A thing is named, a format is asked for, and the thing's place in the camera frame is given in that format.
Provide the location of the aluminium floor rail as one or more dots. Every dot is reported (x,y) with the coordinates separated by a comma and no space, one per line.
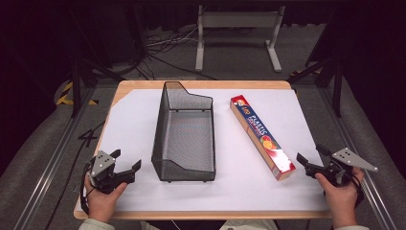
(360,150)
(48,166)

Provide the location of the person's right hand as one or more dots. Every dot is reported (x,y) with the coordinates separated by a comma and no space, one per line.
(343,201)

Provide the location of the yellow black hazard tape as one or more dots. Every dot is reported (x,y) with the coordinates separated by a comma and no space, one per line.
(65,96)

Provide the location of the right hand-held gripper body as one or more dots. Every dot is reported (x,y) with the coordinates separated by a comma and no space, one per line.
(349,158)

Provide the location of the long plastic wrap box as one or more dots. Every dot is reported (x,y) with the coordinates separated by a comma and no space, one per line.
(260,134)

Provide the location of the black mesh basket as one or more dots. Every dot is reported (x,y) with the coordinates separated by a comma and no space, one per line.
(188,140)

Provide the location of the white paper sheet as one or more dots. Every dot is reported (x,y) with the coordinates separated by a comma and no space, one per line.
(242,191)

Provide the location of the grey metal stand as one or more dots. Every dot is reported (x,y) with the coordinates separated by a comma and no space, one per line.
(237,19)

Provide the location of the black metal stand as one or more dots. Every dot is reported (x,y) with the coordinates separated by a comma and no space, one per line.
(76,89)
(336,89)

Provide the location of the person's left hand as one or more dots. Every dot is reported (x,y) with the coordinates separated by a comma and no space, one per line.
(101,204)

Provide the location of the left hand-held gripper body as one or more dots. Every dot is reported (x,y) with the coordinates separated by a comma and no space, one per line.
(102,164)

